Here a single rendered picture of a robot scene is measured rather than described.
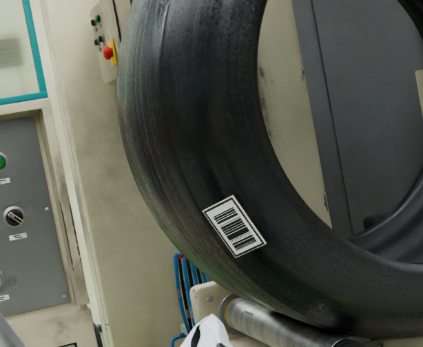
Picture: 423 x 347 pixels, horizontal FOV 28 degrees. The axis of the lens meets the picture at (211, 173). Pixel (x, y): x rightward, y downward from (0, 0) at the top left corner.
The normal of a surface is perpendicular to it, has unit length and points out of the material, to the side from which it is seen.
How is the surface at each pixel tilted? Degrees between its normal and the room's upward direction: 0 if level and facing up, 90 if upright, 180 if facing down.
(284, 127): 90
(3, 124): 90
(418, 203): 82
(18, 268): 90
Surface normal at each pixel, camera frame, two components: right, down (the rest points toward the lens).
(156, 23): -0.82, -0.16
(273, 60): 0.31, 0.00
